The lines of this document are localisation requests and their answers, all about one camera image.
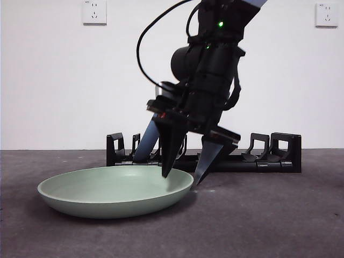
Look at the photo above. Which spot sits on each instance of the black plate rack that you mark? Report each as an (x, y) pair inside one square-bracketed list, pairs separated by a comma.
[(242, 164)]

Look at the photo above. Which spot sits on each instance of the white wall power outlet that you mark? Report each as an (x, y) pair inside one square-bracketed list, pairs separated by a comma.
[(94, 12), (326, 14)]

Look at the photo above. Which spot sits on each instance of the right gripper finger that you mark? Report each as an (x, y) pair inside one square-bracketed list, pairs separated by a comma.
[(170, 145), (208, 158)]

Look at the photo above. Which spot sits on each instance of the blue round plate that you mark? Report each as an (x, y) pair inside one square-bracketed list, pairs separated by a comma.
[(146, 139)]

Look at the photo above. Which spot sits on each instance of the pale green round plate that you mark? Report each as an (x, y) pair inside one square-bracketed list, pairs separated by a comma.
[(107, 193)]

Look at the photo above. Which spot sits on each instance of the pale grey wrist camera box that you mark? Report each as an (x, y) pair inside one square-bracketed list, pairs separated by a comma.
[(166, 90)]

